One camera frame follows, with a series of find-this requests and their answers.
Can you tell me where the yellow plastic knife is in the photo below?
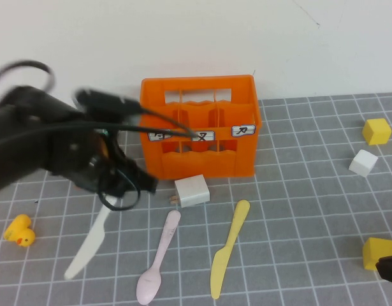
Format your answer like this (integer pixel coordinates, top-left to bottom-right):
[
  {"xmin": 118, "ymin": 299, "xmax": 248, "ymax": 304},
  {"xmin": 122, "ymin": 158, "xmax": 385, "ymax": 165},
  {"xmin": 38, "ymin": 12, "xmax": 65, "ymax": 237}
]
[{"xmin": 210, "ymin": 200, "xmax": 251, "ymax": 300}]

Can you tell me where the orange plastic cutlery holder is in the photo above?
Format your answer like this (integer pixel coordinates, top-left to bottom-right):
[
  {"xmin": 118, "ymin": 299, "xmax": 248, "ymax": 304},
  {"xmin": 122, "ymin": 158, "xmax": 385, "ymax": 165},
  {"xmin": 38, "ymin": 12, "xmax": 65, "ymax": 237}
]
[{"xmin": 137, "ymin": 74, "xmax": 263, "ymax": 181}]

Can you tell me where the yellow cube block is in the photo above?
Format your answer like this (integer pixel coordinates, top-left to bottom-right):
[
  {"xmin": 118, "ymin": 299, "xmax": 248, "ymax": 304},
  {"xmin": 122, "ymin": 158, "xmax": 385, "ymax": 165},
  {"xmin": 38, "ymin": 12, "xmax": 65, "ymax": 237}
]
[
  {"xmin": 361, "ymin": 118, "xmax": 392, "ymax": 147},
  {"xmin": 362, "ymin": 237, "xmax": 392, "ymax": 272}
]

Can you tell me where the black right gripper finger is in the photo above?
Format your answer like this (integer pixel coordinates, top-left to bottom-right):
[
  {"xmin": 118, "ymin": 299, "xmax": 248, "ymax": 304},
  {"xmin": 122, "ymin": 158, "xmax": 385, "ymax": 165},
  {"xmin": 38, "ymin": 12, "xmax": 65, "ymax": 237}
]
[{"xmin": 375, "ymin": 253, "xmax": 392, "ymax": 284}]

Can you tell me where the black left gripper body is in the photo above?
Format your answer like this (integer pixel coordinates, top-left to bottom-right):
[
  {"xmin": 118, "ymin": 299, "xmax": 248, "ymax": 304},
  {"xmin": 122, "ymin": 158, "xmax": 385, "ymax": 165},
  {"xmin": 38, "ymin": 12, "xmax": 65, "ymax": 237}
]
[{"xmin": 47, "ymin": 126, "xmax": 138, "ymax": 199}]

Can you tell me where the pink plastic spoon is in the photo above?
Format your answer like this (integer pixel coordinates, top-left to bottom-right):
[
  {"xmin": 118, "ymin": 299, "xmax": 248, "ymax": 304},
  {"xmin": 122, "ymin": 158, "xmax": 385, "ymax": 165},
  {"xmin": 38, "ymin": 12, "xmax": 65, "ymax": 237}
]
[{"xmin": 136, "ymin": 210, "xmax": 182, "ymax": 305}]

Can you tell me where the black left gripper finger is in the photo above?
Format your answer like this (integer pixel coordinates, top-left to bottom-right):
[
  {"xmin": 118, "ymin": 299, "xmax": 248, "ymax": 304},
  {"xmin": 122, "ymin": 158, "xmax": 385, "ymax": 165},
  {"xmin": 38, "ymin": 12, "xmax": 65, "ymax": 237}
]
[
  {"xmin": 133, "ymin": 168, "xmax": 159, "ymax": 194},
  {"xmin": 99, "ymin": 181, "xmax": 128, "ymax": 200}
]

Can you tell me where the white charger plug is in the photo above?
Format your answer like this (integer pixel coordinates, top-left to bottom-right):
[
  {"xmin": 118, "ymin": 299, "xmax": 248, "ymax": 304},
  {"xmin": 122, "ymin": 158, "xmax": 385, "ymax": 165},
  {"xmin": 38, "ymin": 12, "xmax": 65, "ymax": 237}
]
[{"xmin": 168, "ymin": 174, "xmax": 211, "ymax": 208}]

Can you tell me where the thin black cable loop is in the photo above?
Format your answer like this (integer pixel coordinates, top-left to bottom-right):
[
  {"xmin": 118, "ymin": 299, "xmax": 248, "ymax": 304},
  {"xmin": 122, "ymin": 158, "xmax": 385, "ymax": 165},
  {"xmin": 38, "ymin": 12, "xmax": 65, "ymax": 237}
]
[{"xmin": 98, "ymin": 170, "xmax": 142, "ymax": 212}]

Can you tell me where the paper label fork character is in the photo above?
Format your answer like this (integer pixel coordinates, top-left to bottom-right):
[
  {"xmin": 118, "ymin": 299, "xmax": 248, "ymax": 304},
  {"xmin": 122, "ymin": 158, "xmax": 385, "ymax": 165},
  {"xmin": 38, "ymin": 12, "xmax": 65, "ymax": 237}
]
[{"xmin": 191, "ymin": 130, "xmax": 216, "ymax": 143}]

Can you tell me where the paper label knife character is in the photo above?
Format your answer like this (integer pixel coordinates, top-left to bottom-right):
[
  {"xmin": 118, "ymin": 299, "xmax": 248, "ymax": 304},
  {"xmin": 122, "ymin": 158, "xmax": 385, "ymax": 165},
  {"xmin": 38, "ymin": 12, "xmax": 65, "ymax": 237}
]
[{"xmin": 231, "ymin": 124, "xmax": 257, "ymax": 137}]

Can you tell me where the white cube block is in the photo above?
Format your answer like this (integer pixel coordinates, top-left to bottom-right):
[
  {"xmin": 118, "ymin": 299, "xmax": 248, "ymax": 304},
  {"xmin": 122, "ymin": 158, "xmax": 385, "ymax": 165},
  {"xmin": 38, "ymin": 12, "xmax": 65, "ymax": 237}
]
[{"xmin": 348, "ymin": 149, "xmax": 379, "ymax": 178}]

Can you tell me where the white plastic knife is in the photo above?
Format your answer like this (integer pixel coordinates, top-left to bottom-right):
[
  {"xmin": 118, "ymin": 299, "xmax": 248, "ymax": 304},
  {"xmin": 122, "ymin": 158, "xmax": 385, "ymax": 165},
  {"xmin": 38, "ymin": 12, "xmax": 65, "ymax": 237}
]
[{"xmin": 64, "ymin": 196, "xmax": 119, "ymax": 281}]

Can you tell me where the paper label spoon character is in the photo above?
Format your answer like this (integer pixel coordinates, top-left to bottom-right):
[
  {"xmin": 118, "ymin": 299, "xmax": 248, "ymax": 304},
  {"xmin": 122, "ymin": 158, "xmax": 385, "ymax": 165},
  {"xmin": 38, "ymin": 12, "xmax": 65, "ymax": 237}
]
[{"xmin": 148, "ymin": 128, "xmax": 173, "ymax": 142}]

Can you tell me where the yellow rubber duck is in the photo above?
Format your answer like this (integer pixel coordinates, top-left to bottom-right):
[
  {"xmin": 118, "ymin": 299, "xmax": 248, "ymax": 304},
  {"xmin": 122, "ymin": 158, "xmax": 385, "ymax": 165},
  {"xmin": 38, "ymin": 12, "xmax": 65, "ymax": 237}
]
[{"xmin": 4, "ymin": 214, "xmax": 37, "ymax": 249}]

